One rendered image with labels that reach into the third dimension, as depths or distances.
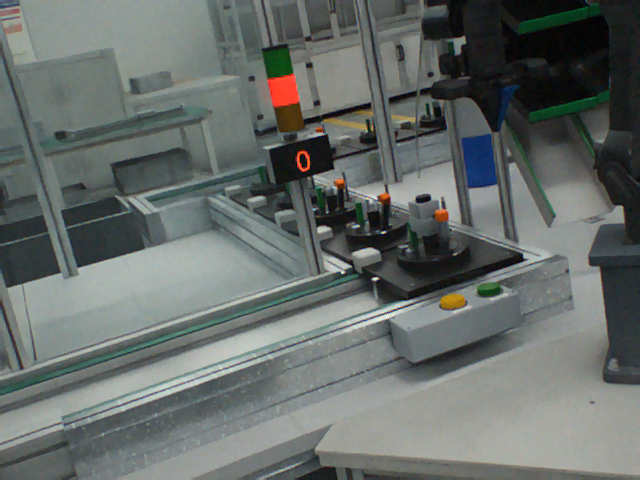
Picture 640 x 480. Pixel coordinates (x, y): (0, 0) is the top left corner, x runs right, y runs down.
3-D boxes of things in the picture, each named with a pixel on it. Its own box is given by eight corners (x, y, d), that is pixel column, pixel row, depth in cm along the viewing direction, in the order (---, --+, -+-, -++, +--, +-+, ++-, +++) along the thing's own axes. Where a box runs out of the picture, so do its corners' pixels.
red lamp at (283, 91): (303, 100, 155) (297, 74, 154) (278, 107, 154) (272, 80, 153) (294, 99, 160) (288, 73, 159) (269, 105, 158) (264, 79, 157)
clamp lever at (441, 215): (452, 248, 155) (449, 211, 152) (442, 251, 155) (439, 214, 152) (442, 242, 158) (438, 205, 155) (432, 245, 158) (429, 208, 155)
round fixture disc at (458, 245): (484, 255, 157) (483, 245, 157) (418, 276, 153) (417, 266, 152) (446, 240, 170) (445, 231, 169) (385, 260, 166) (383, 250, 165)
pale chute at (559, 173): (613, 212, 161) (621, 199, 157) (547, 229, 159) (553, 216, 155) (552, 101, 174) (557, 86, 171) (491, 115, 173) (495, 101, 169)
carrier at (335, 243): (453, 237, 178) (444, 180, 174) (351, 269, 170) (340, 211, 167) (401, 218, 200) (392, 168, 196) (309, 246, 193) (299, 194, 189)
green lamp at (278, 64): (297, 73, 154) (292, 46, 153) (272, 79, 153) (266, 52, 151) (288, 73, 159) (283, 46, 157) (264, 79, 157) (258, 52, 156)
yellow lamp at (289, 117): (308, 127, 157) (303, 101, 155) (284, 133, 155) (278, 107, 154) (299, 125, 161) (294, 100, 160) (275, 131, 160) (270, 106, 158)
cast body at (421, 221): (447, 230, 158) (441, 195, 156) (426, 237, 156) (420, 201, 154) (425, 223, 165) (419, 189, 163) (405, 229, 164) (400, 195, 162)
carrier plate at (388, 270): (524, 263, 155) (523, 252, 154) (409, 301, 147) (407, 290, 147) (456, 238, 176) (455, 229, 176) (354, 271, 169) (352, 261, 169)
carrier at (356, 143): (425, 138, 293) (419, 102, 289) (363, 155, 285) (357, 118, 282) (394, 133, 315) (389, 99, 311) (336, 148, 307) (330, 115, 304)
